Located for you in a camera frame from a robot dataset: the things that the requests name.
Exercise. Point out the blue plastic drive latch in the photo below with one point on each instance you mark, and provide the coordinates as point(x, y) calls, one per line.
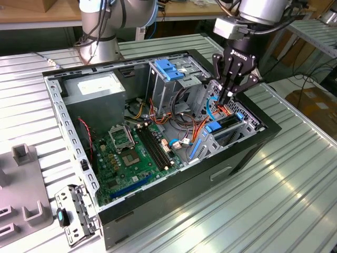
point(166, 69)

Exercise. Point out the small cardboard box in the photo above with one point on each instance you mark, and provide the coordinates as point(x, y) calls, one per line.
point(48, 4)

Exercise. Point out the grey metal slot bracket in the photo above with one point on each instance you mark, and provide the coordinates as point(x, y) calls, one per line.
point(69, 237)

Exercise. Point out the grey parts rack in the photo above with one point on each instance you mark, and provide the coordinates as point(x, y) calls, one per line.
point(23, 184)

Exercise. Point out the grey metal optical drive cage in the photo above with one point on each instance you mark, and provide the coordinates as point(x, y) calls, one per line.
point(160, 92)

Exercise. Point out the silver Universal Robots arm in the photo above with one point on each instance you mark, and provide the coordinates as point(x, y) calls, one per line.
point(137, 13)

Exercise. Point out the grey power supply unit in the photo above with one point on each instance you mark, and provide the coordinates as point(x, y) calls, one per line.
point(97, 110)

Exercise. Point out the blue expansion slot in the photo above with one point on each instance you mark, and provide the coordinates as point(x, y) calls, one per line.
point(130, 186)

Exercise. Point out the green motherboard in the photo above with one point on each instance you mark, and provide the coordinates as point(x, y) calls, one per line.
point(123, 176)

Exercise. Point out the wooden desk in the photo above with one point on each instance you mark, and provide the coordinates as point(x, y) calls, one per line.
point(184, 10)

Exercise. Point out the black open PC case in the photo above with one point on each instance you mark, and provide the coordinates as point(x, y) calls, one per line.
point(184, 189)

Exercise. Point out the beige motherboard power socket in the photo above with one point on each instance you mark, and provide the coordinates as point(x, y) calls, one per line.
point(166, 146)

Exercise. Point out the black latch with blue button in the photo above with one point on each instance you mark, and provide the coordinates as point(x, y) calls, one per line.
point(61, 216)

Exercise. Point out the metal slat side table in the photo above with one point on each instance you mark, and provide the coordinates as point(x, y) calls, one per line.
point(316, 39)

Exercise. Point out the brown cardboard box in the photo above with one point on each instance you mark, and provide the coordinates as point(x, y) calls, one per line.
point(316, 110)

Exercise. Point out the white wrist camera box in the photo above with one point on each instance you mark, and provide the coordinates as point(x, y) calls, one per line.
point(226, 27)

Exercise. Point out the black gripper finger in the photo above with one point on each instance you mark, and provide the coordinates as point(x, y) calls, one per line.
point(225, 79)
point(248, 81)

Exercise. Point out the black RAM slot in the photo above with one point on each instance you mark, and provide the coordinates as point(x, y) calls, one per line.
point(158, 146)
point(161, 144)
point(153, 147)
point(149, 148)

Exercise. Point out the silver round metal part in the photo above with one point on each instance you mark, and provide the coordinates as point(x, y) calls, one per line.
point(330, 17)

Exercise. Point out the grey perforated disk bay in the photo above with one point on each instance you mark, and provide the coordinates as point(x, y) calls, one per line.
point(208, 150)

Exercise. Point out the hard disk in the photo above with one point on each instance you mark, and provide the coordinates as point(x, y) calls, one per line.
point(212, 127)

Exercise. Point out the black desk device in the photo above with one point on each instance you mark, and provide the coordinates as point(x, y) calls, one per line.
point(300, 3)

